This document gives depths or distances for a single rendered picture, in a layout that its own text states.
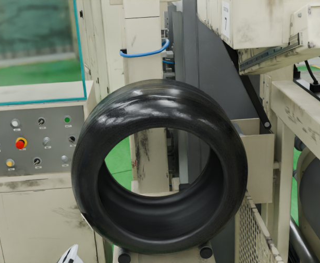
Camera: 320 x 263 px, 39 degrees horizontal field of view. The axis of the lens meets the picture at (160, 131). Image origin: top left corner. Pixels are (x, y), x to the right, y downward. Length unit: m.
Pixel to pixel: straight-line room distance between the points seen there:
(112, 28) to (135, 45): 3.34
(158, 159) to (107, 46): 3.31
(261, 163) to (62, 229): 1.08
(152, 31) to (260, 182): 0.72
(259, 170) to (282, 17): 0.86
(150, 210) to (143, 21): 0.71
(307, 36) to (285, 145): 0.88
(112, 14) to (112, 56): 0.44
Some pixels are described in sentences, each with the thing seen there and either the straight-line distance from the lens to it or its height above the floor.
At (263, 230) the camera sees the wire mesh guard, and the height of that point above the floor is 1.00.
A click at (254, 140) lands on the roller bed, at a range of 1.76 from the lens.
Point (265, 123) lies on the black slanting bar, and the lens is 1.75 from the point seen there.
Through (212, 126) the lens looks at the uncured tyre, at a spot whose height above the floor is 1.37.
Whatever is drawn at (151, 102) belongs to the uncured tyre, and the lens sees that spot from 1.34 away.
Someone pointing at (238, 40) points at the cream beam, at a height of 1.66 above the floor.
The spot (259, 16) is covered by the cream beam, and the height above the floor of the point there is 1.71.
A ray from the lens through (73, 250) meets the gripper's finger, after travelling 1.47.
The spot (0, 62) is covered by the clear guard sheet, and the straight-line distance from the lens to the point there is 2.11.
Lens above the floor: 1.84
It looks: 21 degrees down
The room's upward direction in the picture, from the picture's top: 3 degrees counter-clockwise
